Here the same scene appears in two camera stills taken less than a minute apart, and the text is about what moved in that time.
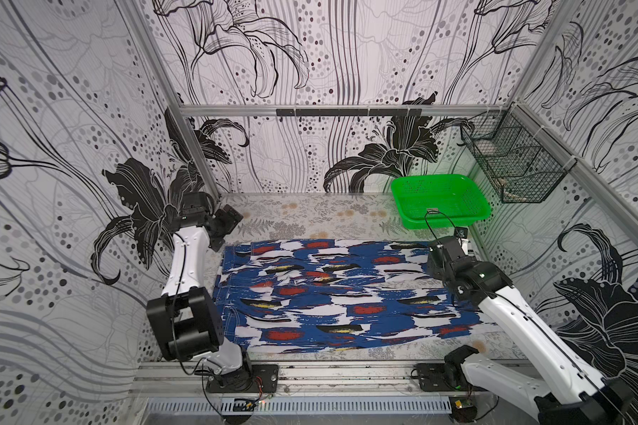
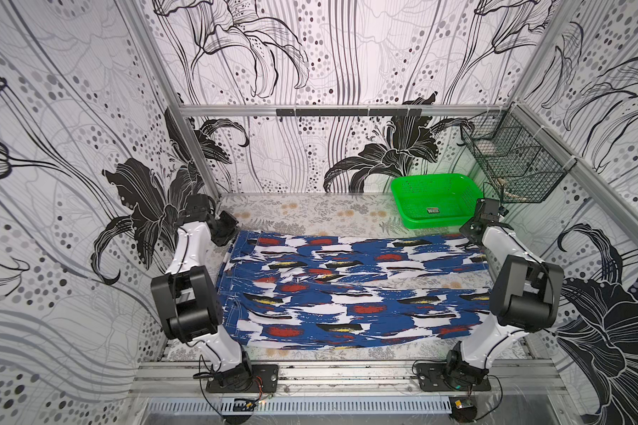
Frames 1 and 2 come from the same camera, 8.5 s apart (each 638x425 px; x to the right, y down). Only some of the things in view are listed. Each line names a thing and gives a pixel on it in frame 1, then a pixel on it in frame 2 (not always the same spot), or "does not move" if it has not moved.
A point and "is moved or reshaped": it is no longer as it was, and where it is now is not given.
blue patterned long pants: x=289 y=295 is moved or reshaped
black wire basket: x=523 y=159 does not move
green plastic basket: x=437 y=201 does not move
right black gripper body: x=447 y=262 → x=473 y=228
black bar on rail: x=350 y=112 does not move
